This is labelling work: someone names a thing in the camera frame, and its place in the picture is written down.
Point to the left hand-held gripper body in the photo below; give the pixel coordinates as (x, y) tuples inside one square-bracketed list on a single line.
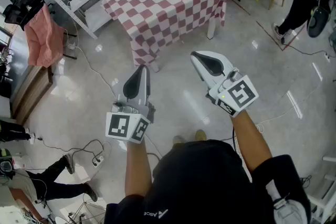
[(118, 124)]

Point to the black office chair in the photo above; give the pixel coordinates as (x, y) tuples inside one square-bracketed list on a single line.
[(15, 13)]

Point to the person's left forearm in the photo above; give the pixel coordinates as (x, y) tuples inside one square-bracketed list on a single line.
[(137, 168)]

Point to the person's right forearm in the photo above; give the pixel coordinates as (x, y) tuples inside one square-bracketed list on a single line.
[(250, 141)]

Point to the white shoulder pack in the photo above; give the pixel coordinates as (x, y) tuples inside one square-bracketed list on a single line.
[(291, 212)]

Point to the wooden cabinet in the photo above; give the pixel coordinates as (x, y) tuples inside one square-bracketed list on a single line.
[(29, 91)]

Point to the black round device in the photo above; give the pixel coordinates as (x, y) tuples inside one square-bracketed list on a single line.
[(318, 22)]

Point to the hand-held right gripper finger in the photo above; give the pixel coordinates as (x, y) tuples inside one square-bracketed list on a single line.
[(210, 63), (200, 73)]

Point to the person's black shirt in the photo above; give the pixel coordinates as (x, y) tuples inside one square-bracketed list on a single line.
[(199, 186)]

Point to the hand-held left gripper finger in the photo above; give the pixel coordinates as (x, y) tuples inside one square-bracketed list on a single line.
[(146, 84), (132, 85)]

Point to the black tripod stand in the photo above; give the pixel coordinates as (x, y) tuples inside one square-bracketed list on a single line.
[(86, 213)]

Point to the person's right shoe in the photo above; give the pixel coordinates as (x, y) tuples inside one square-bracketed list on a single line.
[(201, 135)]

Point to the white furniture frame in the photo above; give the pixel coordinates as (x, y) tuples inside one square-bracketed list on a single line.
[(323, 199)]

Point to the red white checkered tablecloth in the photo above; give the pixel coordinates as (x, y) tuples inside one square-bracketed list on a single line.
[(168, 2)]

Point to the pink cloth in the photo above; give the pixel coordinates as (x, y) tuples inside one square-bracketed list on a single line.
[(44, 39)]

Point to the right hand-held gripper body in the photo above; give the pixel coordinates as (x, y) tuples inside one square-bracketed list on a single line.
[(240, 94)]

